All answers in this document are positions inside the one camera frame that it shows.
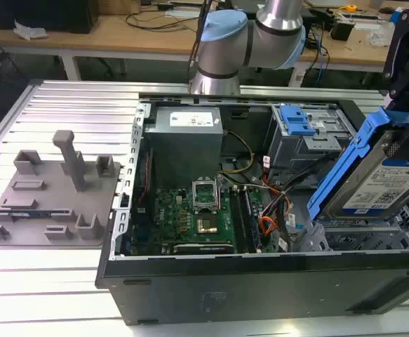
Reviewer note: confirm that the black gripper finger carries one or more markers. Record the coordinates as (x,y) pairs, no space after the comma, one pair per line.
(400,52)

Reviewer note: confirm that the wooden desk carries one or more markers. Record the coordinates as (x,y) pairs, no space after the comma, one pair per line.
(120,42)

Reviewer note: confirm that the black open PC case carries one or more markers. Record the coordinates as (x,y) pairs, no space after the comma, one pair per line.
(225,291)

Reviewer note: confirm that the black graphics card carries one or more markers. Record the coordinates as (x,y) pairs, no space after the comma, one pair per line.
(204,248)

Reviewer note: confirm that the grey metal drive bay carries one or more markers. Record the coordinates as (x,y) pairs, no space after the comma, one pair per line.
(295,151)

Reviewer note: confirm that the grey parts rack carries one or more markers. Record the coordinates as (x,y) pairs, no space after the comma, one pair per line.
(50,196)

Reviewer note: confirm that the grey power supply unit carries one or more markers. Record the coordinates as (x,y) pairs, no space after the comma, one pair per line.
(183,151)

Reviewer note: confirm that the large black box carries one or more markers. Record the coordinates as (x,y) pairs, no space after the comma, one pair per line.
(39,15)

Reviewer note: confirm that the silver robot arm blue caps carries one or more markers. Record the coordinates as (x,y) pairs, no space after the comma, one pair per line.
(225,52)

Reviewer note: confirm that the CPU in socket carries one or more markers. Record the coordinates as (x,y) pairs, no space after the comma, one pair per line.
(207,225)

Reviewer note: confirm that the blue cardboard box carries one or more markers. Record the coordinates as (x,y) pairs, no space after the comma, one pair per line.
(395,15)

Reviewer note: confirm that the RAM stick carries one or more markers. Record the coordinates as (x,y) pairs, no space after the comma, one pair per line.
(28,213)

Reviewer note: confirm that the green motherboard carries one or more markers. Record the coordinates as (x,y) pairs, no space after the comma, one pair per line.
(169,217)

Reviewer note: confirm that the small black box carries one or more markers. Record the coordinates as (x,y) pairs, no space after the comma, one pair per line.
(341,29)

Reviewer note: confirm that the blue plastic bay latch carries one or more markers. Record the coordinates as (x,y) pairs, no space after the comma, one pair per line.
(297,123)

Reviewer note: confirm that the white plastic bag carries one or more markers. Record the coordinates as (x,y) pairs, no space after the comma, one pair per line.
(28,31)

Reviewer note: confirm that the hard disk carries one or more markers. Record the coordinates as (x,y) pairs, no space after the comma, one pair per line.
(376,189)

